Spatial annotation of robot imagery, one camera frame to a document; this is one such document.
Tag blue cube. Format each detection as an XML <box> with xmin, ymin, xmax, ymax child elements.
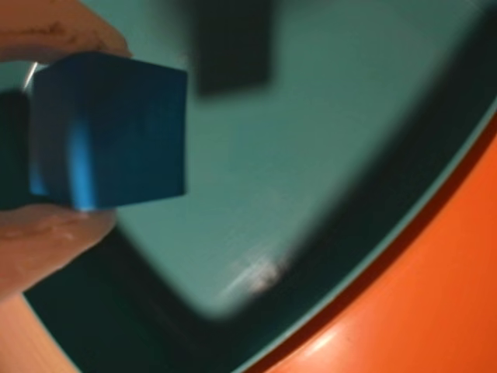
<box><xmin>29</xmin><ymin>51</ymin><xmax>190</xmax><ymax>214</ymax></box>

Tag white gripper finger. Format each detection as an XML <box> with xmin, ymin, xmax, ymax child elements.
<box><xmin>0</xmin><ymin>0</ymin><xmax>134</xmax><ymax>64</ymax></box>
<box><xmin>0</xmin><ymin>201</ymin><xmax>117</xmax><ymax>301</ymax></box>

